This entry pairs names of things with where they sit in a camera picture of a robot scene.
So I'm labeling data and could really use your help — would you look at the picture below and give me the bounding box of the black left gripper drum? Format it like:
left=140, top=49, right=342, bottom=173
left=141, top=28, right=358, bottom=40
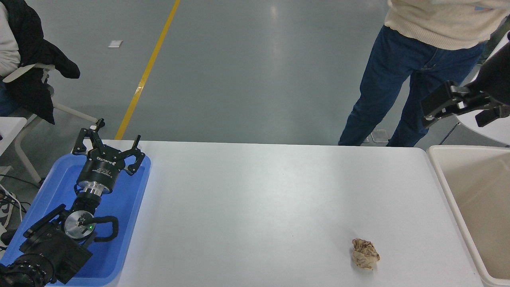
left=76, top=145, right=125, bottom=191

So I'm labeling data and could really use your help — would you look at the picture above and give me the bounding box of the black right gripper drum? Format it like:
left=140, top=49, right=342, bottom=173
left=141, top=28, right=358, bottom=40
left=473, top=42, right=510, bottom=106

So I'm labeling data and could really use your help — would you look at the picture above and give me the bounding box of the tan paper ball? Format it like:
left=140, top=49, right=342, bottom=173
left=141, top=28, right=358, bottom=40
left=351, top=238, right=380, bottom=271

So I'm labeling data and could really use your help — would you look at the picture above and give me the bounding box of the standing person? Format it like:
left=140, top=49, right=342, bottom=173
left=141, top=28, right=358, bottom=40
left=338, top=0, right=510, bottom=147

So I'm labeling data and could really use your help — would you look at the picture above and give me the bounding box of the blue plastic tray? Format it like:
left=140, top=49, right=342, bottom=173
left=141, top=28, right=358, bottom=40
left=0, top=153, right=152, bottom=287

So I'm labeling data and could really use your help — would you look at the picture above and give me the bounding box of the small white side table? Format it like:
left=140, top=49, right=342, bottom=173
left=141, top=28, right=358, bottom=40
left=0, top=117, right=27, bottom=157

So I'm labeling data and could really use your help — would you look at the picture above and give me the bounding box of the large pale bin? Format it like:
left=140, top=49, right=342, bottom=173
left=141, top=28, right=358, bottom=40
left=426, top=145, right=510, bottom=287

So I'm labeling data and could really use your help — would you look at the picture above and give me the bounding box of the white chair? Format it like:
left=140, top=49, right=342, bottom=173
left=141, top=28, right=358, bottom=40
left=2, top=62, right=99, bottom=184

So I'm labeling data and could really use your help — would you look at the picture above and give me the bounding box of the black jacket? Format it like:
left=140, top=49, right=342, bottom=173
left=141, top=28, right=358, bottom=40
left=0, top=0, right=81, bottom=125

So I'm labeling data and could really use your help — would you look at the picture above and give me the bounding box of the seated person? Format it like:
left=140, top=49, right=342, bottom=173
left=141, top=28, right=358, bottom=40
left=0, top=2, right=21, bottom=117

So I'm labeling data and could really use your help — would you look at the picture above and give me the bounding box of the black floor cable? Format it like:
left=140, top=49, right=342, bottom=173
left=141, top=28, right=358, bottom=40
left=0, top=174, right=41, bottom=189

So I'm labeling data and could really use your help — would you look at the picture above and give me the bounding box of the black and white cable bundle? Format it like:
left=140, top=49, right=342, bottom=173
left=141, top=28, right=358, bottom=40
left=0, top=184, right=31, bottom=248

